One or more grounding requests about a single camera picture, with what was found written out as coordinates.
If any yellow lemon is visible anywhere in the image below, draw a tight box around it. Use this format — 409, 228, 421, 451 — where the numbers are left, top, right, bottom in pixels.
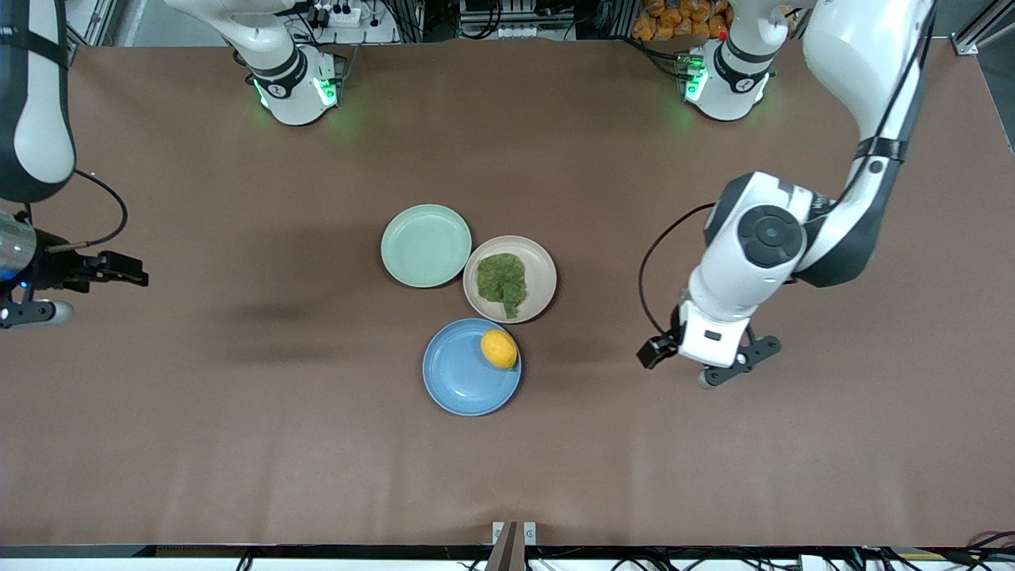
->
480, 328, 519, 370

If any green lettuce leaf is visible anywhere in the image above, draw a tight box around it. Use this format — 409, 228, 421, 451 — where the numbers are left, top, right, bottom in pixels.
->
476, 252, 528, 320

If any beige plate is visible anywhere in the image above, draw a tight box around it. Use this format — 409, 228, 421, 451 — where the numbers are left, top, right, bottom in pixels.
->
462, 235, 557, 324

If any blue plate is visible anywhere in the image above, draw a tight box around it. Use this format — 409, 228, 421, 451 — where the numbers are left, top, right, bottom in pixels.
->
422, 318, 523, 417

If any mint green plate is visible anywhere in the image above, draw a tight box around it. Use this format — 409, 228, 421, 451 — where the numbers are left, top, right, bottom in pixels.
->
381, 204, 473, 289

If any pile of orange items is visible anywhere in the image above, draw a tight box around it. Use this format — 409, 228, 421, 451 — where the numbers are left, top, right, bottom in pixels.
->
632, 0, 734, 42

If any white power strip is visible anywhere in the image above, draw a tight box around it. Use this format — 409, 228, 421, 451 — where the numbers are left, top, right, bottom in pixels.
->
305, 0, 401, 44

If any black right arm cable strap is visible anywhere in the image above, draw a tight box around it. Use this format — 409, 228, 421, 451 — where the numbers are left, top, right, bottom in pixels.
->
0, 28, 71, 68

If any black arm cable strap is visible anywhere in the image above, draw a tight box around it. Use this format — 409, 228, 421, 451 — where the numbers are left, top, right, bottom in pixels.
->
0, 28, 71, 68
855, 136, 907, 163

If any metal bracket with dark post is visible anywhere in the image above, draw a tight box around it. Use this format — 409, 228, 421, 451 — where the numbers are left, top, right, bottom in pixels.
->
492, 521, 538, 571

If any black left arm cable strap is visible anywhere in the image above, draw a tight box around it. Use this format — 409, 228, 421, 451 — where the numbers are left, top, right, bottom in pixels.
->
855, 136, 907, 163

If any aluminium frame profile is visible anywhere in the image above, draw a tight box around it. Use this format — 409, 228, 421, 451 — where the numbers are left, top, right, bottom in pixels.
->
956, 0, 1015, 56

